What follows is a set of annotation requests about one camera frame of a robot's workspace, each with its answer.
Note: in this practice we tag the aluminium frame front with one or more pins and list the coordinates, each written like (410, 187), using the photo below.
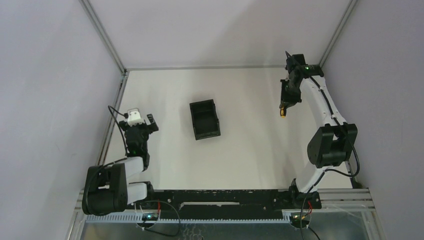
(346, 214)

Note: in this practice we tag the black plastic bin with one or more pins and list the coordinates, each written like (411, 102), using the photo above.
(205, 121)

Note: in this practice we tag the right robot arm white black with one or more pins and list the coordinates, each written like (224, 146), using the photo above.
(331, 149)

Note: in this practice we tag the left controller board with wires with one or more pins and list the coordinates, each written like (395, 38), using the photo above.
(150, 215)

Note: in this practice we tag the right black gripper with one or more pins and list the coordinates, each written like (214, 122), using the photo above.
(286, 101)

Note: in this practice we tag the controller board with wires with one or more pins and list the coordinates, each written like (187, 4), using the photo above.
(301, 222)
(150, 215)

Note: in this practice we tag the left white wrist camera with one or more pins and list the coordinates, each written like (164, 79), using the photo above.
(134, 117)

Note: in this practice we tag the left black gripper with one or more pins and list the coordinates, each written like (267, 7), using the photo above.
(140, 127)

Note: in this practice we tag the right controller board with wires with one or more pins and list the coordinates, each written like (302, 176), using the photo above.
(301, 222)

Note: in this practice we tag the yellow black screwdriver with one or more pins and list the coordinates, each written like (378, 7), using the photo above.
(283, 112)

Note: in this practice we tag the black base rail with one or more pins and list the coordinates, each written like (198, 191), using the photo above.
(245, 204)

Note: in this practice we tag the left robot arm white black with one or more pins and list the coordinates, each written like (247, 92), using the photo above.
(107, 187)

